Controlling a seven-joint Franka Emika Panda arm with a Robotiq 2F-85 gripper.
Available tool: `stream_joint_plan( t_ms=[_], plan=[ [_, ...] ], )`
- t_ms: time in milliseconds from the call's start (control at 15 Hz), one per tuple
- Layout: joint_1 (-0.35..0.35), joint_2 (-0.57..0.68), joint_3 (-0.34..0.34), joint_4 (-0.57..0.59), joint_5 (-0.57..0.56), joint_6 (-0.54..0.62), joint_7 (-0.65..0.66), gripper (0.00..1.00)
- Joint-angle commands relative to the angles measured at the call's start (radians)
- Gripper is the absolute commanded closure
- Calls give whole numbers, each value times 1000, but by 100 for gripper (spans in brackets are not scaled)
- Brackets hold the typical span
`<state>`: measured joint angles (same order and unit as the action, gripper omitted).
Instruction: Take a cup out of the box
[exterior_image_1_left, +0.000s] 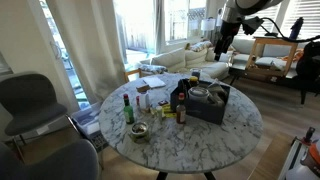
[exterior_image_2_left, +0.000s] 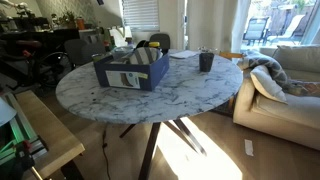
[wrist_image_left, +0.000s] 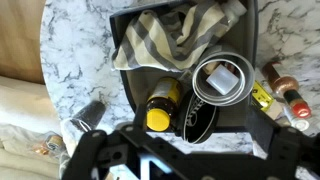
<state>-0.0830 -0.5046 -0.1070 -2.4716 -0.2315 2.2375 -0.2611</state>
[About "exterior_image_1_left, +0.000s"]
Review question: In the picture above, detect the yellow-lidded jar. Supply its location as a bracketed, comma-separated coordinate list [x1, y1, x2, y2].
[189, 76, 199, 87]

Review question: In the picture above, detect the white curtain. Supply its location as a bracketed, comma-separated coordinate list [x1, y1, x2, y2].
[47, 0, 125, 103]

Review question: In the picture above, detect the patterned cushion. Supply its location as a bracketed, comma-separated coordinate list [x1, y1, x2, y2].
[139, 64, 167, 74]

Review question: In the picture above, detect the small glass jar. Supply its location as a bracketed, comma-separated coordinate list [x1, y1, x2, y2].
[156, 106, 163, 121]

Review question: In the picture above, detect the round marble table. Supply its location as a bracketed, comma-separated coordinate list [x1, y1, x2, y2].
[99, 79, 263, 174]

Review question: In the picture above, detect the grey chair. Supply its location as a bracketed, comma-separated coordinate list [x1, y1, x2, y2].
[0, 72, 70, 162]
[0, 139, 98, 180]

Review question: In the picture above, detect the clear plastic storage bin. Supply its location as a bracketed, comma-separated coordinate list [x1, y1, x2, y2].
[70, 102, 108, 152]

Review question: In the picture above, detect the small brown box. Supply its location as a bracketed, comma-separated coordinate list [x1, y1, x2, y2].
[136, 84, 150, 93]

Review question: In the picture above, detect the brown sauce bottle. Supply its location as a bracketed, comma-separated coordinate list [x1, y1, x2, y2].
[176, 93, 186, 124]

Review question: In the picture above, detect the yellow packet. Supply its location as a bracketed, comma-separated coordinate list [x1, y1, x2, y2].
[162, 104, 176, 118]

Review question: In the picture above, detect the orange white spray bottle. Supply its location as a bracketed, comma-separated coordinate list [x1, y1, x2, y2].
[286, 127, 320, 180]

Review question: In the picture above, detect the dark blue water bottle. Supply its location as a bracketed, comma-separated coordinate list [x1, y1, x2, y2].
[289, 17, 304, 39]

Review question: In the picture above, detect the black backpack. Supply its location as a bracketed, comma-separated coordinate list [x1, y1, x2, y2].
[295, 42, 320, 93]

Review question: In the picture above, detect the white plastic bottle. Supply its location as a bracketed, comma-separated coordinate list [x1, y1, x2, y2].
[139, 91, 150, 110]

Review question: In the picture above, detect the white table lamp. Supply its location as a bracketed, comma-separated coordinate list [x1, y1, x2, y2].
[201, 17, 216, 41]

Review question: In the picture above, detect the white notebook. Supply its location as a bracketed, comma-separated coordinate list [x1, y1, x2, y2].
[143, 77, 165, 88]

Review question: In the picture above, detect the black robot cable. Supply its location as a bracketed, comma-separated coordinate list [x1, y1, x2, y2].
[259, 16, 320, 44]

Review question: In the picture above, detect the round tin with lid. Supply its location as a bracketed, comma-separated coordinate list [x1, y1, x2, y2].
[129, 122, 149, 143]

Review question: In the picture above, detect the grey-white cup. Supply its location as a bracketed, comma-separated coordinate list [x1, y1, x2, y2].
[188, 87, 209, 102]

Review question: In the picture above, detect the green glass bottle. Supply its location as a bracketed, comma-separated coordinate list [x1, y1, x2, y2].
[123, 94, 134, 124]

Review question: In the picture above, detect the cream sofa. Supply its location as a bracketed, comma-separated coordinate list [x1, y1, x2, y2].
[138, 41, 232, 80]

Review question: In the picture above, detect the small red-capped bottle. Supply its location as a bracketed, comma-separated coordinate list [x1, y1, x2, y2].
[136, 96, 141, 112]

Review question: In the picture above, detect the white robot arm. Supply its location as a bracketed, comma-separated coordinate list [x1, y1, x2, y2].
[214, 0, 282, 61]

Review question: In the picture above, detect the dark blue storage box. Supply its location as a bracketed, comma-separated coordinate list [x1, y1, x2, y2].
[170, 79, 230, 125]

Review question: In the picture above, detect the wooden chair back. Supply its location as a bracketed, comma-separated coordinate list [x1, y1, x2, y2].
[124, 68, 142, 83]

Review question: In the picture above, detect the grey chair front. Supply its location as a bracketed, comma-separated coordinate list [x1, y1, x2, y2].
[0, 139, 98, 180]

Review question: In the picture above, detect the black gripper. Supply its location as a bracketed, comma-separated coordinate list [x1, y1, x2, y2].
[214, 21, 240, 61]

